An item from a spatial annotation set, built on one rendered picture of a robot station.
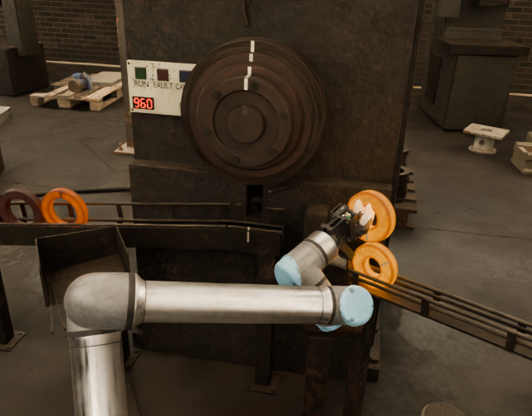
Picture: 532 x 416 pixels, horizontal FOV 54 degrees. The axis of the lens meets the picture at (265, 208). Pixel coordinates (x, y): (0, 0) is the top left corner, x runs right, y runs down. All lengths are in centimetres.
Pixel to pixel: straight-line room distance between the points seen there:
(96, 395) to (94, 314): 21
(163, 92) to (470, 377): 171
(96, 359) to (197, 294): 26
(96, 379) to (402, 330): 173
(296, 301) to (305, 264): 18
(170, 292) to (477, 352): 180
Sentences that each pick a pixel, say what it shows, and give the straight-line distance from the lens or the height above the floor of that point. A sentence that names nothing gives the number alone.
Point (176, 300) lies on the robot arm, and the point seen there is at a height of 94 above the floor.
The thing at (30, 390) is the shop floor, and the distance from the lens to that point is 239.
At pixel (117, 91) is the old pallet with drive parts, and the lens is 663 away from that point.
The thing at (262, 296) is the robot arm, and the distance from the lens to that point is 115.
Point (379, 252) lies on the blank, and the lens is 166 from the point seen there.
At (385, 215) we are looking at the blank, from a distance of 151.
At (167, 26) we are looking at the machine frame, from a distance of 189.
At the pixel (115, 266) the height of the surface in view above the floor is 61.
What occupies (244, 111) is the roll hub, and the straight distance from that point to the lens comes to 160.
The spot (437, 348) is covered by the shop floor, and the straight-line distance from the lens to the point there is 259.
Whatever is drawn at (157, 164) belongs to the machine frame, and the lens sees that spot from 199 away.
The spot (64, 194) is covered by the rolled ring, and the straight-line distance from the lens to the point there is 209.
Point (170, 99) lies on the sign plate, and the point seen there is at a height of 112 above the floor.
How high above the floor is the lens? 157
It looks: 25 degrees down
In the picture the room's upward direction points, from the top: 2 degrees clockwise
